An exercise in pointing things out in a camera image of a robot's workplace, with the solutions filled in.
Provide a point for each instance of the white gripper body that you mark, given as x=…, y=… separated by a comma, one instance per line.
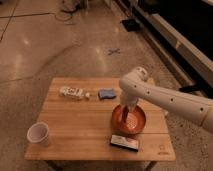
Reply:
x=129, y=101

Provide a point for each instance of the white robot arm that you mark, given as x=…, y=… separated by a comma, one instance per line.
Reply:
x=134, y=86

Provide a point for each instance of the orange ceramic bowl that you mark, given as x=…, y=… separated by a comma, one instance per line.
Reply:
x=131, y=124

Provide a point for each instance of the blue sponge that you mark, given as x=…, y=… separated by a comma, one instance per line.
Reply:
x=106, y=94

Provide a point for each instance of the small flat box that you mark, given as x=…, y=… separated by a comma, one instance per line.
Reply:
x=124, y=142

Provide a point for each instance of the wooden folding table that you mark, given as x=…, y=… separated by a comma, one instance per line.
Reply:
x=81, y=129

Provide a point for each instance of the black floor object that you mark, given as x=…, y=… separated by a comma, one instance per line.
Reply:
x=131, y=25

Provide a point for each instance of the white paper cup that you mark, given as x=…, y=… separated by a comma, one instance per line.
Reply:
x=39, y=133

